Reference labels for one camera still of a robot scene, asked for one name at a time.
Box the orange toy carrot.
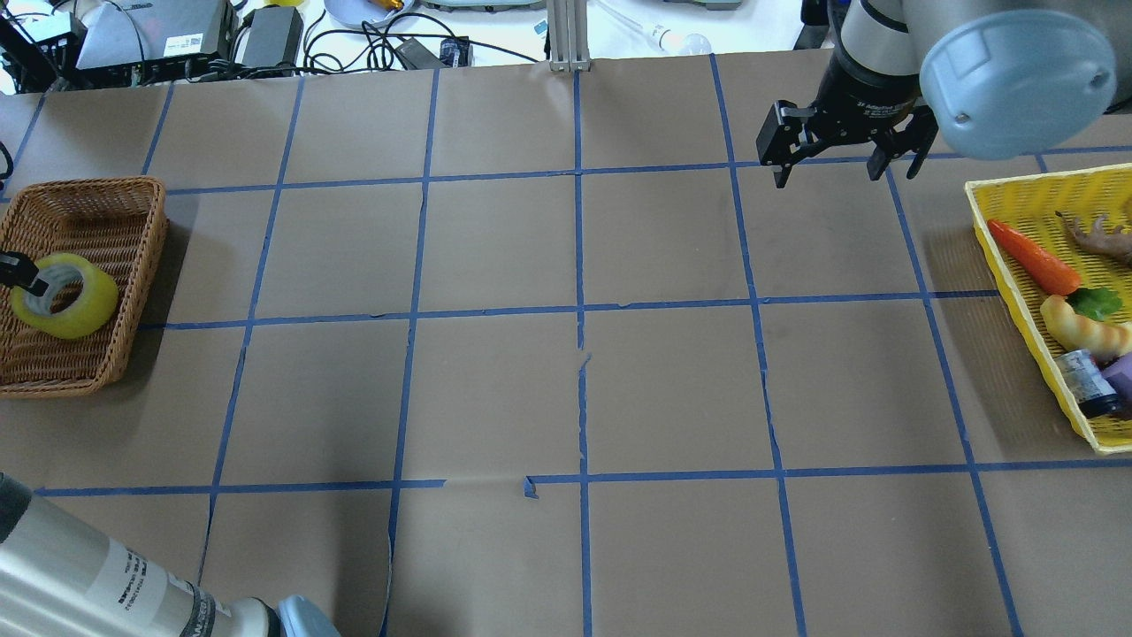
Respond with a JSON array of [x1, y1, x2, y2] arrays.
[[986, 219, 1082, 295]]

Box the toy croissant bread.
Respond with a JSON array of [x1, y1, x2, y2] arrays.
[[1039, 295, 1131, 363]]

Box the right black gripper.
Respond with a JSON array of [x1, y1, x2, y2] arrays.
[[756, 1, 938, 189]]

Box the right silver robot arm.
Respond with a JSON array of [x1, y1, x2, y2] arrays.
[[756, 1, 1131, 188]]

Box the black computer box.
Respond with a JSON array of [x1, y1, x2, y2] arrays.
[[74, 1, 239, 88]]

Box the yellow tape roll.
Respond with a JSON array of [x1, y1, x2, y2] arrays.
[[9, 251, 119, 341]]

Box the brown wicker basket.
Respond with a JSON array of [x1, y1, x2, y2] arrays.
[[1, 177, 169, 399]]

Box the black power adapter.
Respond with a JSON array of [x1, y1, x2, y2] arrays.
[[239, 5, 303, 78]]

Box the aluminium frame post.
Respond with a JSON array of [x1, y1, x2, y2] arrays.
[[546, 0, 592, 74]]

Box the brass cylinder tool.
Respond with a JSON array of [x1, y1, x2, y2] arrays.
[[371, 0, 408, 12]]

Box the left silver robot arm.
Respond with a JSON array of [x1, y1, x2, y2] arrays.
[[1, 251, 337, 636]]

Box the yellow plastic basket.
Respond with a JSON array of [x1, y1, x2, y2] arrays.
[[964, 163, 1129, 455]]

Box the brown toy animal figure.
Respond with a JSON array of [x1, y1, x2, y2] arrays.
[[1055, 212, 1131, 269]]

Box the purple foam block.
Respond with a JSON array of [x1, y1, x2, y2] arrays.
[[1101, 352, 1132, 404]]

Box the blue plate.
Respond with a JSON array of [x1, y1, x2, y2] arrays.
[[323, 0, 417, 29]]

